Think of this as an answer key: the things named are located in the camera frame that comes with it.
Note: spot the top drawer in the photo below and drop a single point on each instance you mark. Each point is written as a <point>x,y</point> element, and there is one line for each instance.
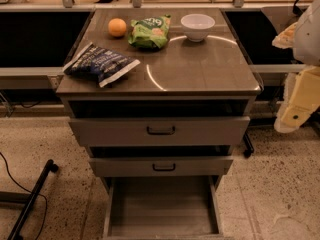
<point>159,131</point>

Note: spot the bottom drawer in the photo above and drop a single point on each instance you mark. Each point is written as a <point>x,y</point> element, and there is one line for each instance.
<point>163,208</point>

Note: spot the orange fruit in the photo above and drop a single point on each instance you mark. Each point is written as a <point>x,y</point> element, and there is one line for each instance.
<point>117,27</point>

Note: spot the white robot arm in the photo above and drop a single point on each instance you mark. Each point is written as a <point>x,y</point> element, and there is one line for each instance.
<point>306,47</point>

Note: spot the drawer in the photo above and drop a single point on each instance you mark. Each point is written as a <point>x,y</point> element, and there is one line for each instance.
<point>160,166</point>
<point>163,208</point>
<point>159,131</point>

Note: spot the blue chip bag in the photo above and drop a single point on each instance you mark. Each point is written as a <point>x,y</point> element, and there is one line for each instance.
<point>107,65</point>

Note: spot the grey drawer cabinet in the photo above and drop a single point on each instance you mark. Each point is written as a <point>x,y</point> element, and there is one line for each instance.
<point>182,80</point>

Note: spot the green chip bag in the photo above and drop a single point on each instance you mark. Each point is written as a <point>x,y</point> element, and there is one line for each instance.
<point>150,33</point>

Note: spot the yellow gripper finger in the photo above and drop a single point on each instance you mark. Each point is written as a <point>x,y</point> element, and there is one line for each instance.
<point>301,99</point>
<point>286,38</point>

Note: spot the middle drawer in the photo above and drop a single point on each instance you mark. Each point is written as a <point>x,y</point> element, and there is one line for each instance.
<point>160,166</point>

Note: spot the white bowl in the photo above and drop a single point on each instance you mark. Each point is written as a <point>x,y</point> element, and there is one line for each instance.
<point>196,27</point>

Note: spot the black floor stand bar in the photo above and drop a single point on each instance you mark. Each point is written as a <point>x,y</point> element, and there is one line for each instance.
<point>27,199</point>

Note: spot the black caster leg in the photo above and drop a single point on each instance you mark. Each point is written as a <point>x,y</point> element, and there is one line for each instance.
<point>249,146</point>

